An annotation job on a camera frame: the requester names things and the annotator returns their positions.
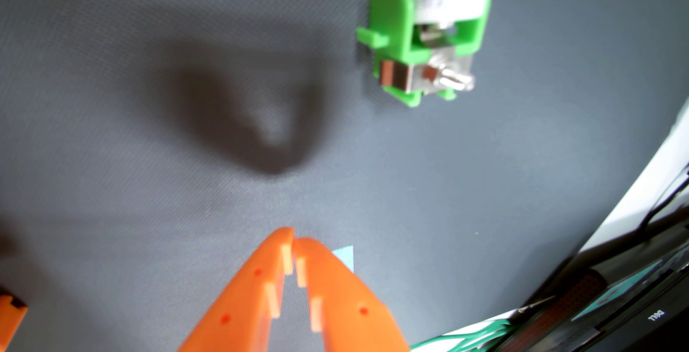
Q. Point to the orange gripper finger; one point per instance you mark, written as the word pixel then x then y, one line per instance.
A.
pixel 355 314
pixel 242 309

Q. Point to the green battery holder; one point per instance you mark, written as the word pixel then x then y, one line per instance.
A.
pixel 393 18

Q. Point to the black Dell laptop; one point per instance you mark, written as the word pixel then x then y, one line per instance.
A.
pixel 635 319

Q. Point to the light blue tape piece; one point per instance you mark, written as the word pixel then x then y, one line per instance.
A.
pixel 346 258

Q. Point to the dark grey mat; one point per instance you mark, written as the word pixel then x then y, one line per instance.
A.
pixel 107 233

